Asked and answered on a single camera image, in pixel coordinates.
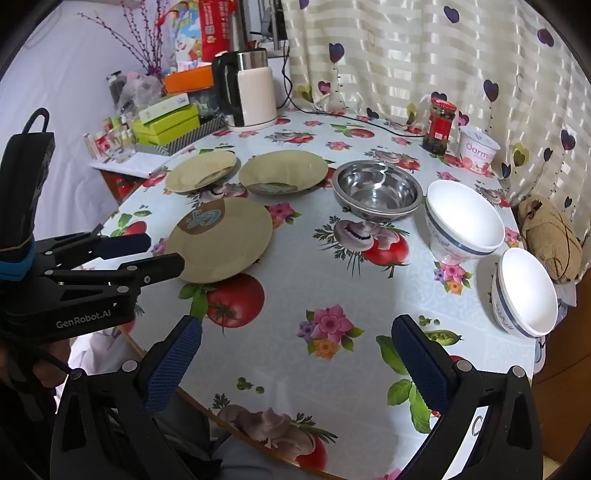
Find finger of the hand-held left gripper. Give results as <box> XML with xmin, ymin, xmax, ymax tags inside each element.
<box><xmin>37</xmin><ymin>231</ymin><xmax>152</xmax><ymax>268</ymax></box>
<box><xmin>46</xmin><ymin>253</ymin><xmax>185</xmax><ymax>289</ymax></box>

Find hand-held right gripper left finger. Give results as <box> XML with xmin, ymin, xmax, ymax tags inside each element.
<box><xmin>50</xmin><ymin>315</ymin><xmax>218</xmax><ymax>480</ymax></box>

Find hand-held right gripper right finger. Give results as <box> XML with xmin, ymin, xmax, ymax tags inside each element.
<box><xmin>391</xmin><ymin>315</ymin><xmax>543</xmax><ymax>480</ymax></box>

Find tan plate with printed emblem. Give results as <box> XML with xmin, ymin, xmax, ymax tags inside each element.
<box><xmin>165</xmin><ymin>151</ymin><xmax>239</xmax><ymax>193</ymax></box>
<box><xmin>165</xmin><ymin>198</ymin><xmax>274</xmax><ymax>284</ymax></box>
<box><xmin>239</xmin><ymin>150</ymin><xmax>329</xmax><ymax>195</ymax></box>

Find stainless steel bowl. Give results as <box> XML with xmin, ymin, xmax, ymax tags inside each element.
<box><xmin>332</xmin><ymin>160</ymin><xmax>424</xmax><ymax>217</ymax></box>

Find person's left hand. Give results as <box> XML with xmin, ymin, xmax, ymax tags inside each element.
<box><xmin>18</xmin><ymin>339</ymin><xmax>71</xmax><ymax>393</ymax></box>

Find white paper booklet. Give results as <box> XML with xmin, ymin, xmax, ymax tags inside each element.
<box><xmin>90</xmin><ymin>143</ymin><xmax>171</xmax><ymax>178</ymax></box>

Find clear glass cup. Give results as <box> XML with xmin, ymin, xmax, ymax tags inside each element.
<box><xmin>108</xmin><ymin>138</ymin><xmax>137</xmax><ymax>163</ymax></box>

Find row of small bottles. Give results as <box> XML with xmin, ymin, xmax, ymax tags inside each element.
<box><xmin>83</xmin><ymin>115</ymin><xmax>137</xmax><ymax>162</ymax></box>

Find person's grey clothing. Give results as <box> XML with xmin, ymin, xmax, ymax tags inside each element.
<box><xmin>152</xmin><ymin>408</ymin><xmax>301</xmax><ymax>480</ymax></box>

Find green box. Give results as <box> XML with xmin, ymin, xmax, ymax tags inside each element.
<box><xmin>131</xmin><ymin>105</ymin><xmax>201</xmax><ymax>145</ymax></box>

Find floral vegetable print tablecloth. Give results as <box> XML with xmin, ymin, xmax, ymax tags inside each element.
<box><xmin>99</xmin><ymin>108</ymin><xmax>539</xmax><ymax>480</ymax></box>

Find black white striped tray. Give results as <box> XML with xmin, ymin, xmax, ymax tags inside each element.
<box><xmin>134</xmin><ymin>113</ymin><xmax>228</xmax><ymax>157</ymax></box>

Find wooden cabinet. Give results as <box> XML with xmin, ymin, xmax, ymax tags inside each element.
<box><xmin>531</xmin><ymin>277</ymin><xmax>591</xmax><ymax>462</ymax></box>

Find white flat box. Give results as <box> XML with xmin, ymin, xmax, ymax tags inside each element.
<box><xmin>139</xmin><ymin>92</ymin><xmax>191</xmax><ymax>124</ymax></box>

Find crumpled clear plastic bag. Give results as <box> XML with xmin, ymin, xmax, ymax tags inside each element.
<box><xmin>115</xmin><ymin>74</ymin><xmax>166</xmax><ymax>114</ymax></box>

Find dark jar with lid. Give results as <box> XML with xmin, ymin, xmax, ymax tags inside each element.
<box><xmin>107</xmin><ymin>71</ymin><xmax>127</xmax><ymax>109</ymax></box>

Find dark printed box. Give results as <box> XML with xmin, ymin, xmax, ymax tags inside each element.
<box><xmin>189</xmin><ymin>88</ymin><xmax>220</xmax><ymax>116</ymax></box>

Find orange box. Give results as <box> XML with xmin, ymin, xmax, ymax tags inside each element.
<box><xmin>164</xmin><ymin>65</ymin><xmax>215</xmax><ymax>94</ymax></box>

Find purple flower branches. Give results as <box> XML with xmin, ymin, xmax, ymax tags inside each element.
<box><xmin>81</xmin><ymin>0</ymin><xmax>167</xmax><ymax>77</ymax></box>

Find cream electric kettle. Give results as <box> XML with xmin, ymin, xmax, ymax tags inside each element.
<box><xmin>211</xmin><ymin>47</ymin><xmax>279</xmax><ymax>129</ymax></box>

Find colourful cartoon carton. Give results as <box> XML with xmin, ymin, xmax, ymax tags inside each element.
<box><xmin>159</xmin><ymin>0</ymin><xmax>204</xmax><ymax>70</ymax></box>

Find white yogurt cup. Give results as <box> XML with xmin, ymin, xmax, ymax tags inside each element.
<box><xmin>458</xmin><ymin>126</ymin><xmax>502</xmax><ymax>174</ymax></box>

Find red package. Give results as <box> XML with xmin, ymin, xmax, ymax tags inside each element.
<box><xmin>198</xmin><ymin>0</ymin><xmax>236</xmax><ymax>61</ymax></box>

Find red-lidded chili sauce jar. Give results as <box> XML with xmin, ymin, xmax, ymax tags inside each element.
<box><xmin>422</xmin><ymin>97</ymin><xmax>457</xmax><ymax>155</ymax></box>

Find cream curtain with heart print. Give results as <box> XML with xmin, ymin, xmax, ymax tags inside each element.
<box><xmin>279</xmin><ymin>0</ymin><xmax>591</xmax><ymax>259</ymax></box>

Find burlap drawstring bag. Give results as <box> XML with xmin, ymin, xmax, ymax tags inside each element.
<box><xmin>517</xmin><ymin>195</ymin><xmax>583</xmax><ymax>283</ymax></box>

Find black power cable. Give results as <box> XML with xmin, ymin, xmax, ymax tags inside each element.
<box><xmin>279</xmin><ymin>51</ymin><xmax>428</xmax><ymax>139</ymax></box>

